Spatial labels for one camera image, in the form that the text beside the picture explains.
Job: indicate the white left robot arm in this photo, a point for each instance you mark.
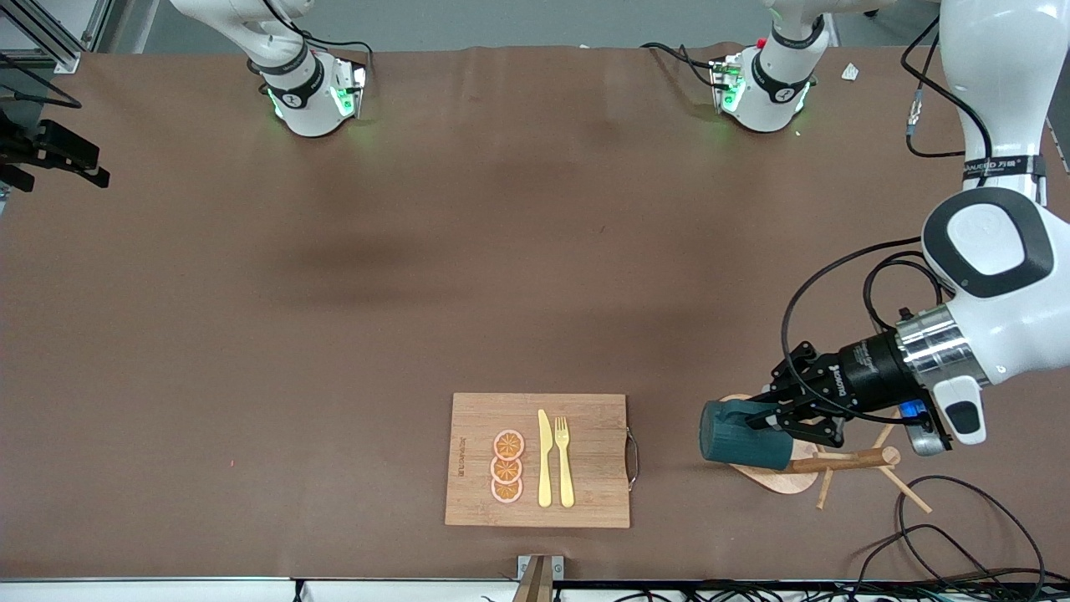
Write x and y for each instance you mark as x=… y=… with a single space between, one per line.
x=995 y=242

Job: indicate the yellow plastic fork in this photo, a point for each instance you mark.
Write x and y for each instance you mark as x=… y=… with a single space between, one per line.
x=565 y=468

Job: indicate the wooden cutting board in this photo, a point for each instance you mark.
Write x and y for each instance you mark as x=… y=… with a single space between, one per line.
x=585 y=460

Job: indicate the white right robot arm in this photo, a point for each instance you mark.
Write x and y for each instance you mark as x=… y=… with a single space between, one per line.
x=301 y=92

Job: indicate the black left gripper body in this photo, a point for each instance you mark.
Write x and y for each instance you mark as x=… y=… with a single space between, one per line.
x=865 y=370

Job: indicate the wooden cup rack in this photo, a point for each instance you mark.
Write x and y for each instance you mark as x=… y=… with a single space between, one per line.
x=861 y=458

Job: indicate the metal table edge bracket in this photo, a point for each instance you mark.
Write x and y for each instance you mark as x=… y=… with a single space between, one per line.
x=539 y=577

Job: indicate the orange slice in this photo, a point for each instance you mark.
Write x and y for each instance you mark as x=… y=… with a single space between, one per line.
x=508 y=444

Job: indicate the yellow plastic knife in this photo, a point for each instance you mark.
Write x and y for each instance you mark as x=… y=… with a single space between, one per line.
x=544 y=460

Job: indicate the white paper scrap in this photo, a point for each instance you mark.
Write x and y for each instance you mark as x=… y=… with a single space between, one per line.
x=850 y=72

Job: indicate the aluminium frame profile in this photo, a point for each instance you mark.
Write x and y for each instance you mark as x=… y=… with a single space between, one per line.
x=50 y=42

